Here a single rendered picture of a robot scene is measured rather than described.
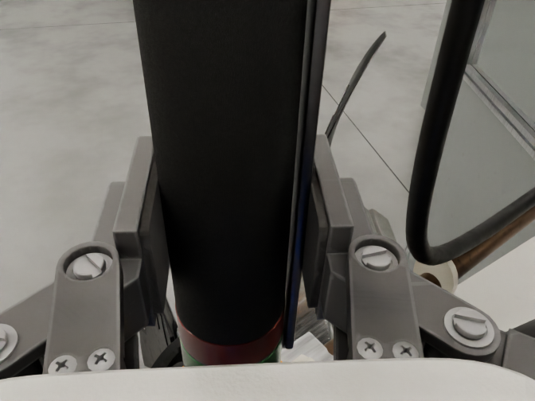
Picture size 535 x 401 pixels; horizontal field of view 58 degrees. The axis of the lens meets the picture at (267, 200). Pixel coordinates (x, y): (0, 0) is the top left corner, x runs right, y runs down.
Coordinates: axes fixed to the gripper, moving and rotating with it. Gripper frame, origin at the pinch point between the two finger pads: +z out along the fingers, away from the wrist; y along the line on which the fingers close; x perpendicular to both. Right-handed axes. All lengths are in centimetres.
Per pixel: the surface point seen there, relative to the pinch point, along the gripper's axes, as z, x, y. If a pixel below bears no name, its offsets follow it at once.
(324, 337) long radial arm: 20.7, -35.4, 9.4
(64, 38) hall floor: 414, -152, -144
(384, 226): 38, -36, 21
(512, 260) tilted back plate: 25.1, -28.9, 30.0
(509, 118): 94, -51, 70
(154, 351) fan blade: 29, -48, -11
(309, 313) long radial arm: 25.0, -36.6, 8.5
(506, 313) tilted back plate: 19.9, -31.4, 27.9
